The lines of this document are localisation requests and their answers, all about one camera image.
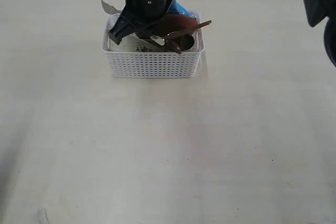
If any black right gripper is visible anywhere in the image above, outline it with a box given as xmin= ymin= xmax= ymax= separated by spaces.
xmin=108 ymin=0 xmax=173 ymax=45

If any silver metal fork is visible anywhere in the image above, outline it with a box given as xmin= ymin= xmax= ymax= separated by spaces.
xmin=149 ymin=34 xmax=174 ymax=47

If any dark red wooden spoon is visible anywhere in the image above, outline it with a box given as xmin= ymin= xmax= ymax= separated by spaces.
xmin=164 ymin=38 xmax=182 ymax=54

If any grey floral ceramic bowl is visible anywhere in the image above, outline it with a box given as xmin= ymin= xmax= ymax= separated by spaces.
xmin=107 ymin=34 xmax=159 ymax=52

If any brown wooden bowl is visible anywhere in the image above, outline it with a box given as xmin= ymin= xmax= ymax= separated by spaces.
xmin=153 ymin=14 xmax=197 ymax=37

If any white perforated plastic basket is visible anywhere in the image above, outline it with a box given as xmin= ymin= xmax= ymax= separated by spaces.
xmin=101 ymin=14 xmax=205 ymax=78

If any blue snack packet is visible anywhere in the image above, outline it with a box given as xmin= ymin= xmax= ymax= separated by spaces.
xmin=168 ymin=0 xmax=194 ymax=18

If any stainless steel cup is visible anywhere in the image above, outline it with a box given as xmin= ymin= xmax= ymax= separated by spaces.
xmin=177 ymin=34 xmax=195 ymax=51

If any brown wooden chopstick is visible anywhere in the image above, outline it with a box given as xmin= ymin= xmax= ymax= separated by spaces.
xmin=170 ymin=20 xmax=213 ymax=37

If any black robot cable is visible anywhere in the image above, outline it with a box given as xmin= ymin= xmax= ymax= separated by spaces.
xmin=98 ymin=0 xmax=119 ymax=15

